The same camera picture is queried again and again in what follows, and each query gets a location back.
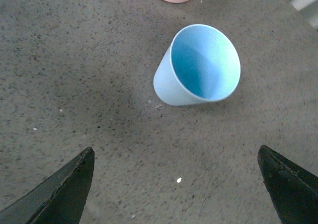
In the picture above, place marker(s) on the light blue cup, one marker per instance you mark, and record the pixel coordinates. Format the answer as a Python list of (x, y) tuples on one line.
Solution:
[(201, 65)]

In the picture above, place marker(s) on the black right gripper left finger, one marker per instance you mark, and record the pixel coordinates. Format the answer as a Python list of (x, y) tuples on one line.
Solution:
[(60, 199)]

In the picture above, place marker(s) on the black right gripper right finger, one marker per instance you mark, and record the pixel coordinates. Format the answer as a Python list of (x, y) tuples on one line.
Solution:
[(293, 190)]

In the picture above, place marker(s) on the grey curtain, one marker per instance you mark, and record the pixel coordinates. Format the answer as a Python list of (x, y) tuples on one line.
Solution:
[(301, 0)]

